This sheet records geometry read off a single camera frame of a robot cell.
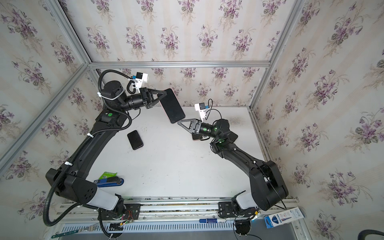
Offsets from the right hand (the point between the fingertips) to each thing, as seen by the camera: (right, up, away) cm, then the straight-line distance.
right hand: (184, 123), depth 66 cm
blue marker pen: (+13, -47, +4) cm, 49 cm away
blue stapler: (-41, -33, +16) cm, 55 cm away
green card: (-45, -30, +17) cm, 57 cm away
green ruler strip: (-57, -51, +2) cm, 77 cm away
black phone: (-36, -12, +34) cm, 50 cm away
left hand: (-7, +12, -5) cm, 15 cm away
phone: (+6, -10, +35) cm, 37 cm away
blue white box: (+49, -46, +6) cm, 67 cm away
